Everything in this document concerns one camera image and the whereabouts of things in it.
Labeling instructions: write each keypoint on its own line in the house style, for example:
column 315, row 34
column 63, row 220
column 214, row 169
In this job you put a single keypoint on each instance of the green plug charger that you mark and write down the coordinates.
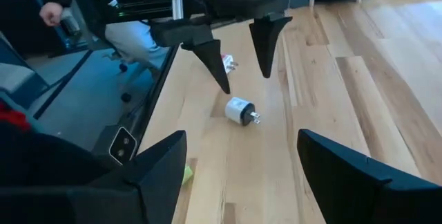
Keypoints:
column 187, row 175

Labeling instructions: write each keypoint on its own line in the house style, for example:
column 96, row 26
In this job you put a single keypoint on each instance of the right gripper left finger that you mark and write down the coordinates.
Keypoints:
column 121, row 203

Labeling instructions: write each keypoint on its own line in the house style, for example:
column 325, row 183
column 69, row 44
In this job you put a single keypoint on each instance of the table-level camera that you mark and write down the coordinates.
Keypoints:
column 122, row 146

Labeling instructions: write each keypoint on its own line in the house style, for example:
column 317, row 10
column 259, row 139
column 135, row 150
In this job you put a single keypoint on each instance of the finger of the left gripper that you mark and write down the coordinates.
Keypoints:
column 210, row 65
column 268, row 44

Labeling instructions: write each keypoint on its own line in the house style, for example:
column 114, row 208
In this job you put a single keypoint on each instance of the red plug charger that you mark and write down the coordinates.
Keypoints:
column 230, row 63

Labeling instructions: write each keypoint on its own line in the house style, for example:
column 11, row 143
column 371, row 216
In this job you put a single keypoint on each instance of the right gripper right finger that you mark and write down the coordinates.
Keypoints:
column 373, row 200

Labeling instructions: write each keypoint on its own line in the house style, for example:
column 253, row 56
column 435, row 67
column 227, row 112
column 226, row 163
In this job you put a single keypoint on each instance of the person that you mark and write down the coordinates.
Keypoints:
column 131, row 40

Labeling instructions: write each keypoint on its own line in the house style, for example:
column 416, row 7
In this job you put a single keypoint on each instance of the person's hand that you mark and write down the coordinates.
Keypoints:
column 52, row 13

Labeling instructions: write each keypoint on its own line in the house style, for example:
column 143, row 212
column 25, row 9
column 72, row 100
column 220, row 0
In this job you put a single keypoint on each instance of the white plug charger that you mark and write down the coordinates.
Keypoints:
column 236, row 110

